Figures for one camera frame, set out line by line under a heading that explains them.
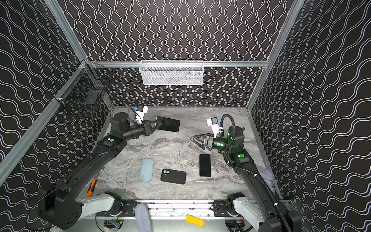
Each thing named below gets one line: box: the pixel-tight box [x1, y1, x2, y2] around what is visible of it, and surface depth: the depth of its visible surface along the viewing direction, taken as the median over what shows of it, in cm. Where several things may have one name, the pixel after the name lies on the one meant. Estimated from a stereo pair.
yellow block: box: [185, 214, 205, 228], surface depth 73 cm
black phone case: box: [160, 168, 187, 185], surface depth 87 cm
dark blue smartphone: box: [199, 154, 212, 177], surface depth 90 cm
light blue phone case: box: [139, 158, 155, 184], surface depth 89 cm
